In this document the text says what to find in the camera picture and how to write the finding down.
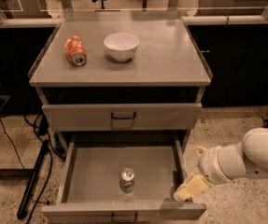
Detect grey drawer cabinet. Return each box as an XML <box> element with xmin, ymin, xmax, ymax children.
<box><xmin>27</xmin><ymin>9</ymin><xmax>214</xmax><ymax>224</ymax></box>

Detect black caster wheel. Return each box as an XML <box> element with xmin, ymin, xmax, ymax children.
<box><xmin>262</xmin><ymin>119</ymin><xmax>268</xmax><ymax>129</ymax></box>

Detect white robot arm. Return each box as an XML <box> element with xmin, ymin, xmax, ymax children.
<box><xmin>174</xmin><ymin>128</ymin><xmax>268</xmax><ymax>202</ymax></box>

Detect closed top drawer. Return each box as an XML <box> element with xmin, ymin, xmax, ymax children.
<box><xmin>42</xmin><ymin>103</ymin><xmax>202</xmax><ymax>132</ymax></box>

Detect orange soda can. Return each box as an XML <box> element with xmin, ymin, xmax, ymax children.
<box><xmin>64</xmin><ymin>35</ymin><xmax>87</xmax><ymax>66</ymax></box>

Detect black top drawer handle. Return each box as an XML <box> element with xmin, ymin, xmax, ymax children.
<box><xmin>111</xmin><ymin>112</ymin><xmax>136</xmax><ymax>120</ymax></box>

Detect silver redbull can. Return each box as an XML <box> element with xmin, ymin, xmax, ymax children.
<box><xmin>120</xmin><ymin>168</ymin><xmax>135</xmax><ymax>194</ymax></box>

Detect black drawer handle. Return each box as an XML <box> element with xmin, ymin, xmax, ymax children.
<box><xmin>111</xmin><ymin>212</ymin><xmax>138</xmax><ymax>224</ymax></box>
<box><xmin>111</xmin><ymin>112</ymin><xmax>136</xmax><ymax>120</ymax></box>

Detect open middle drawer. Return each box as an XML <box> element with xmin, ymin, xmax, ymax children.
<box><xmin>42</xmin><ymin>141</ymin><xmax>206</xmax><ymax>224</ymax></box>

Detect black floor bar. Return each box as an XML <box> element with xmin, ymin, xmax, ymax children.
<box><xmin>17</xmin><ymin>140</ymin><xmax>49</xmax><ymax>219</ymax></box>

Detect black cable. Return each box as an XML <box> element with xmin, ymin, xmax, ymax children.
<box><xmin>0</xmin><ymin>112</ymin><xmax>66</xmax><ymax>224</ymax></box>

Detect black middle drawer handle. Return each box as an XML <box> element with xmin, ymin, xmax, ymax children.
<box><xmin>111</xmin><ymin>212</ymin><xmax>138</xmax><ymax>224</ymax></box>

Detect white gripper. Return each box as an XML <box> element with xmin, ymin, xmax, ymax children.
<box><xmin>174</xmin><ymin>146</ymin><xmax>232</xmax><ymax>202</ymax></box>

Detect white bowl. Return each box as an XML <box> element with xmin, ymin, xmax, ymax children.
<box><xmin>104</xmin><ymin>33</ymin><xmax>139</xmax><ymax>63</ymax></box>

